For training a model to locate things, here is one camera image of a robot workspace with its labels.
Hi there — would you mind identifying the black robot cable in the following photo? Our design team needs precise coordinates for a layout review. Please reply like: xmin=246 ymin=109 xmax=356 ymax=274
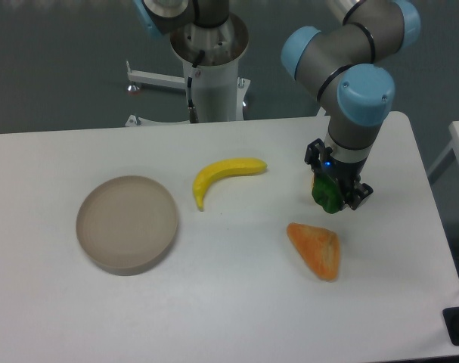
xmin=186 ymin=50 xmax=206 ymax=123

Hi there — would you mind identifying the green toy bell pepper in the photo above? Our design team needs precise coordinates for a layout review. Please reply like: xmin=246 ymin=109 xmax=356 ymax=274
xmin=312 ymin=174 xmax=343 ymax=214

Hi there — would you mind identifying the beige round plate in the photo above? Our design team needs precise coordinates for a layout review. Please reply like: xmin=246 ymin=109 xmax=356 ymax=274
xmin=76 ymin=175 xmax=178 ymax=276

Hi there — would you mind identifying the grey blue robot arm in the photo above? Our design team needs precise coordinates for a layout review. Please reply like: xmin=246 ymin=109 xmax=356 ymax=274
xmin=135 ymin=1 xmax=421 ymax=214

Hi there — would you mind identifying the orange toy fruit wedge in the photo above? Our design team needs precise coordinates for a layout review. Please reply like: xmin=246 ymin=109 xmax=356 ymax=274
xmin=287 ymin=222 xmax=340 ymax=281

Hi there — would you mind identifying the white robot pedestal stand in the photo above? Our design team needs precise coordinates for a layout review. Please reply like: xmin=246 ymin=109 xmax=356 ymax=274
xmin=126 ymin=13 xmax=250 ymax=123

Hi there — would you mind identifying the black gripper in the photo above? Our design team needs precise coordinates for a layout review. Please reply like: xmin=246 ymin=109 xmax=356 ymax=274
xmin=304 ymin=138 xmax=374 ymax=210

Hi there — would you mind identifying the yellow toy banana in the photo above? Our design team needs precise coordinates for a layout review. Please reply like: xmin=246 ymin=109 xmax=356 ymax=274
xmin=192 ymin=157 xmax=268 ymax=211

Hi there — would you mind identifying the black box at edge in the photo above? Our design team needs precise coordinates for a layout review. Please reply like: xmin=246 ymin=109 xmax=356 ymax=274
xmin=442 ymin=307 xmax=459 ymax=346

